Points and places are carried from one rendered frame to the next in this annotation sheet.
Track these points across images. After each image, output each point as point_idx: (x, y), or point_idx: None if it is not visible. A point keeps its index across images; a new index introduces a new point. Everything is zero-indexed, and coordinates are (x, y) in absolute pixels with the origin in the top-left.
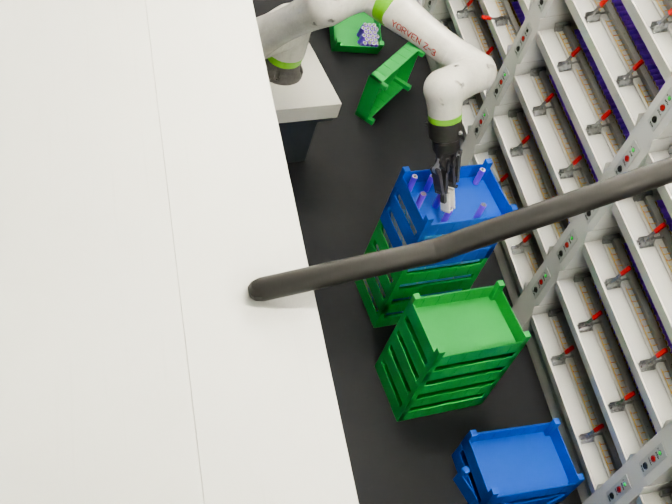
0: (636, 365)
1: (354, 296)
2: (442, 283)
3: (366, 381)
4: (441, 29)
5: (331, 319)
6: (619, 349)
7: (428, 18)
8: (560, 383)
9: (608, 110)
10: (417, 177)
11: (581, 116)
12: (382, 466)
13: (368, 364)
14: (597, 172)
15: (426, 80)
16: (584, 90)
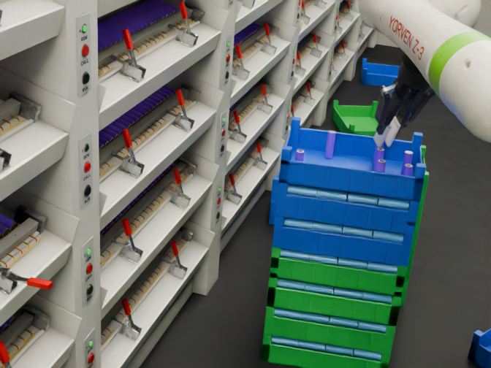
0: (274, 56)
1: (394, 364)
2: None
3: (419, 299)
4: (427, 4)
5: (437, 353)
6: (231, 111)
7: (440, 14)
8: (245, 192)
9: (183, 3)
10: (405, 163)
11: (180, 52)
12: (433, 252)
13: (410, 309)
14: (214, 44)
15: (479, 6)
16: (145, 52)
